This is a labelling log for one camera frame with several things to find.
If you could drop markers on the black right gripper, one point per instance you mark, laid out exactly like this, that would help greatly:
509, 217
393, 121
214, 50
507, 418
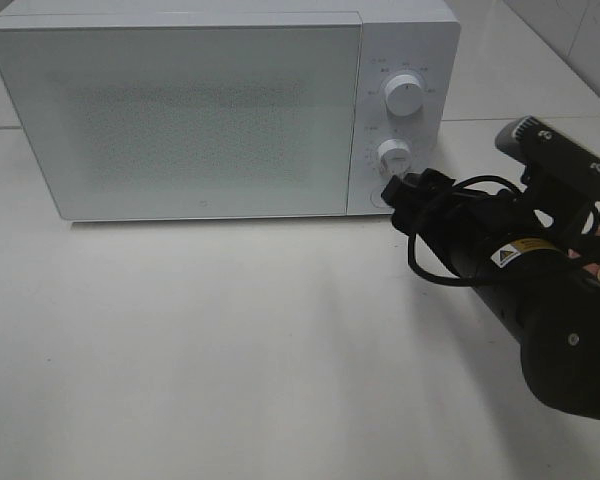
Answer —
470, 230

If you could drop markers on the round white door button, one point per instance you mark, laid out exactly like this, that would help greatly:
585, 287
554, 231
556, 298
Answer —
377, 200

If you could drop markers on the white microwave door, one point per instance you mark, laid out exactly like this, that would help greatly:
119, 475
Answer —
185, 116

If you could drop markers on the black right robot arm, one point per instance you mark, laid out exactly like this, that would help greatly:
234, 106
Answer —
556, 323

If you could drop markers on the lower white timer knob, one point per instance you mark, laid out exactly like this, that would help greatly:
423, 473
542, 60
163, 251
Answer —
394, 156

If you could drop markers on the upper white power knob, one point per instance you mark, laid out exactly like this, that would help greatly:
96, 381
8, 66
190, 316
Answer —
403, 94

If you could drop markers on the white microwave oven body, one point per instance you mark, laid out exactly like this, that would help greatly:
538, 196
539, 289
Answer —
420, 37

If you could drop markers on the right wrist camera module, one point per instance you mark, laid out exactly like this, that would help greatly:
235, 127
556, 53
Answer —
547, 153

